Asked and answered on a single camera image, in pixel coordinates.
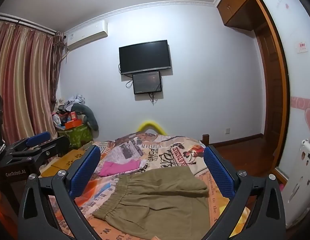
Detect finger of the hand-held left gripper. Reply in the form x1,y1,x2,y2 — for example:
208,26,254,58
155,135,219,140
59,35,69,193
10,137,71,175
6,131,52,155

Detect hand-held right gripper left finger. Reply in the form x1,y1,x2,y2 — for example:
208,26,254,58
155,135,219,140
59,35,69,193
17,145,102,240

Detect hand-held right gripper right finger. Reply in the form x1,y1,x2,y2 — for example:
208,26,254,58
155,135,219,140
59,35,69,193
203,145,286,240

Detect olive green pants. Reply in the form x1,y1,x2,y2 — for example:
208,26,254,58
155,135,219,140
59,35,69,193
92,166,210,239

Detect flat cardboard box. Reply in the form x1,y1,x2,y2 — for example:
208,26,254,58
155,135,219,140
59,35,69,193
40,149,88,178

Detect green storage bag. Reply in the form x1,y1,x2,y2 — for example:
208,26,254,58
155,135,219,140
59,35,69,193
56,124,94,149

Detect orange box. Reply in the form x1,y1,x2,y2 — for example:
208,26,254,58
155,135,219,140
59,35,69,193
65,120,83,130

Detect pink garment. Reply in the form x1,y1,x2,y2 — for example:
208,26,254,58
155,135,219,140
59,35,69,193
99,160,141,177

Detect grey plush pillow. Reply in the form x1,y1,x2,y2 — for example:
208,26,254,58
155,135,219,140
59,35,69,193
70,104,100,132

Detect pile of clothes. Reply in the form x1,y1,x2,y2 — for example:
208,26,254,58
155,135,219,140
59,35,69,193
56,94,86,112

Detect printed bed sheet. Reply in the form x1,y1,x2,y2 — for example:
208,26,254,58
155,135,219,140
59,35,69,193
40,132,245,240

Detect striped pink curtain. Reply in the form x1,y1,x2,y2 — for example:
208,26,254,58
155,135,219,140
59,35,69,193
0,15,65,145

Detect yellow hoop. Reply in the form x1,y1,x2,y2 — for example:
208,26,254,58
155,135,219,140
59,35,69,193
137,120,167,135

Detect white appliance with stickers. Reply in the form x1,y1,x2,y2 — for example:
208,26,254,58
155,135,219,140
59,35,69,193
280,137,310,228

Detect wooden door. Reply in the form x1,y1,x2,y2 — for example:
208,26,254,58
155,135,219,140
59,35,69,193
252,0,289,180

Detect pink door decal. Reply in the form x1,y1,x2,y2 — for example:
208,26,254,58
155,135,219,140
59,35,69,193
291,96,310,130

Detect white air conditioner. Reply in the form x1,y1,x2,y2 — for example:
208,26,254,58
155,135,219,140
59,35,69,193
64,21,108,51

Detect frosted glass sliding door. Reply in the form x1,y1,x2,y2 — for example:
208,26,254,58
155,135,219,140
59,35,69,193
260,0,310,180

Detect wooden overhead cabinet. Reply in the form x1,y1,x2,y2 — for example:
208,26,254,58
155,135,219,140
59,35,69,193
216,0,265,30

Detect black television cable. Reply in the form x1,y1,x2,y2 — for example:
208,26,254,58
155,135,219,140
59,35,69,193
117,64,134,89

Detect black wall television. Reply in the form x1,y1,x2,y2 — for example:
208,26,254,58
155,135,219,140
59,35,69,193
119,39,173,75

